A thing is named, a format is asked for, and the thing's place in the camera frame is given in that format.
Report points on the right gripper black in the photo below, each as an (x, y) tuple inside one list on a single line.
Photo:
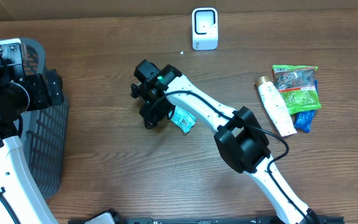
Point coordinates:
[(150, 116)]

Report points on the teal small packet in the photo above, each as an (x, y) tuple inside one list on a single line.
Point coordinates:
[(183, 119)]

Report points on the white tube gold cap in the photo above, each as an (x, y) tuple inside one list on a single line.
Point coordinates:
[(275, 106)]

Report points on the green red snack bag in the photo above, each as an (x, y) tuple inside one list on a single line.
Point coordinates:
[(296, 84)]

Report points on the blue snack packet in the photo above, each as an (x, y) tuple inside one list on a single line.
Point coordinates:
[(304, 119)]

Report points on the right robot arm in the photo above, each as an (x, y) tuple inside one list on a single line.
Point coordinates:
[(241, 142)]

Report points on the white barcode scanner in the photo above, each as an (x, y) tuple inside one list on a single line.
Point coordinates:
[(204, 28)]

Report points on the grey plastic mesh basket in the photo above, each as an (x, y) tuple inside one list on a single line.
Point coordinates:
[(48, 149)]

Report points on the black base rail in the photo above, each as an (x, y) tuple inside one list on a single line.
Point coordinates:
[(117, 218)]

